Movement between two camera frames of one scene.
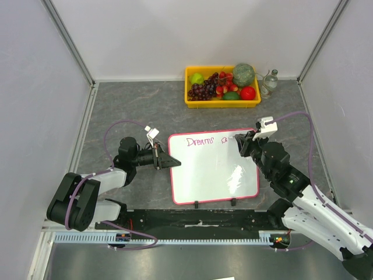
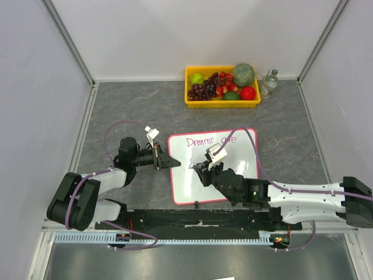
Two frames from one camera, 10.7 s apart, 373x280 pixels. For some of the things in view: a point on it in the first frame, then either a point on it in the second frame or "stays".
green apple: [196, 78] stays
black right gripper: [248, 144] → [208, 172]
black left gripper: [162, 160] stays
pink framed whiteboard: [211, 167] stays
